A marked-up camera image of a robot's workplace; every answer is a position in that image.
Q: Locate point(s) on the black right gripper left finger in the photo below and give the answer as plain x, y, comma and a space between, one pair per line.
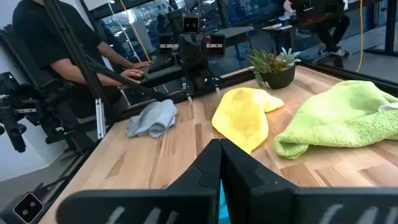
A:
199, 186

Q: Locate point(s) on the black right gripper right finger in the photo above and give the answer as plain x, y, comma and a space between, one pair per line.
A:
248, 193

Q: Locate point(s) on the teal microfiber towel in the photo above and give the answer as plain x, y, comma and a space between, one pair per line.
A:
224, 211

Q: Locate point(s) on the yellow microfiber towel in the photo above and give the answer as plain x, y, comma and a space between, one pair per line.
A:
242, 118

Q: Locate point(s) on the grey microfiber towel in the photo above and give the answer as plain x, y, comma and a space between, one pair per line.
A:
154, 119

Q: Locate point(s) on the green microfiber towel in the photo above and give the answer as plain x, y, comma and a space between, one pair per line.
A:
342, 118

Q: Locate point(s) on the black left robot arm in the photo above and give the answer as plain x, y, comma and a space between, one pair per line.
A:
192, 77

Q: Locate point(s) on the black keyboard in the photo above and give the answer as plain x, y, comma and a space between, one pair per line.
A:
160, 64

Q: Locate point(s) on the grey bench table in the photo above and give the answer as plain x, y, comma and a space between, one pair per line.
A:
233, 32

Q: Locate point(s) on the small dark table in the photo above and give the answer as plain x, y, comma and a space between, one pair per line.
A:
278, 31

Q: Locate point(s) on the potted succulent plant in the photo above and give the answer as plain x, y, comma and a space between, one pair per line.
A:
276, 74

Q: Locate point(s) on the person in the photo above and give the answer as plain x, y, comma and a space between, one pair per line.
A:
329, 25
46, 37

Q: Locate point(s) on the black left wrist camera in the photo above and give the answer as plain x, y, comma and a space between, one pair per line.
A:
191, 24

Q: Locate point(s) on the black aluminium rig frame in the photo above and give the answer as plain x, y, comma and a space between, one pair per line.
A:
80, 56

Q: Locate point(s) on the black table-level camera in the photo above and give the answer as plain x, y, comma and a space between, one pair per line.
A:
28, 208

